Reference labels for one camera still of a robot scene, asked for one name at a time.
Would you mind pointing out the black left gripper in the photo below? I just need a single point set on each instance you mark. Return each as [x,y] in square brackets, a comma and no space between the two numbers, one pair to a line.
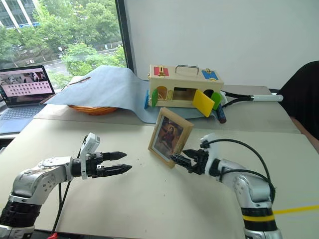
[92,166]

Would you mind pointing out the yellow tape strip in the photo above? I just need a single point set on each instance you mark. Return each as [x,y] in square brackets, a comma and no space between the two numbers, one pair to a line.
[296,209]

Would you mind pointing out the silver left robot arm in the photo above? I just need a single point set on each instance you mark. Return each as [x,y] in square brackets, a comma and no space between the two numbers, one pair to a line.
[37,180]

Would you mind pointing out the orange woven basket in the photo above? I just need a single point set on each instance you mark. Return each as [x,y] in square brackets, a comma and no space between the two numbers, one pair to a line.
[92,109]

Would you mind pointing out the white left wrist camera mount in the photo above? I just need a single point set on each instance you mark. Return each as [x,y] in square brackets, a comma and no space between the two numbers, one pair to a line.
[90,145]

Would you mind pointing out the wooden lock box toy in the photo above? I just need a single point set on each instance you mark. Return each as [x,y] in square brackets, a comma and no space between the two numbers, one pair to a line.
[184,83]

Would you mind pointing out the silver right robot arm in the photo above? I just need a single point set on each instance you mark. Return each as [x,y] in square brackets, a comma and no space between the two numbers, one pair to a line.
[251,189]

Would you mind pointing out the dark red marker pen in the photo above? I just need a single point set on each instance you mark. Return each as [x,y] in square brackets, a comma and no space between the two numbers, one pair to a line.
[221,115]

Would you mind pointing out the grey open laptop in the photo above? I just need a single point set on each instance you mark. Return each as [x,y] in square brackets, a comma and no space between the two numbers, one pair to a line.
[20,99]

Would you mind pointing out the yellow lock box door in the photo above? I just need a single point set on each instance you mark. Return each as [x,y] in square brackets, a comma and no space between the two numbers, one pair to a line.
[203,102]

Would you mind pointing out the black chair back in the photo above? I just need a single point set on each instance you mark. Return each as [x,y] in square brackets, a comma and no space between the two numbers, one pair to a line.
[304,99]

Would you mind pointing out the black window frame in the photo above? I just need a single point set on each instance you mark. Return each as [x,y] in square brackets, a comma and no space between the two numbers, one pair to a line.
[125,35]

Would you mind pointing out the wooden picture frame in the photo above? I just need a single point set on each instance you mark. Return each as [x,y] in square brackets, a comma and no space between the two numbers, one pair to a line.
[169,137]

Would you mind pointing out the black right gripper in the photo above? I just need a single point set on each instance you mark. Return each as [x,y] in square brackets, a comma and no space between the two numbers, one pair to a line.
[200,164]

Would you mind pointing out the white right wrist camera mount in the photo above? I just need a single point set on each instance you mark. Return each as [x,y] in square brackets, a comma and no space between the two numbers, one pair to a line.
[213,152]

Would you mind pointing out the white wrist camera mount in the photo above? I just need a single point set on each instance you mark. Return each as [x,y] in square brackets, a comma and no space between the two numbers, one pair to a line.
[90,145]
[213,152]

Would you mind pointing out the light blue cloth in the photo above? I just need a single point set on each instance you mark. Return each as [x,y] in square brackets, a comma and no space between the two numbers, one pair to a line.
[109,87]

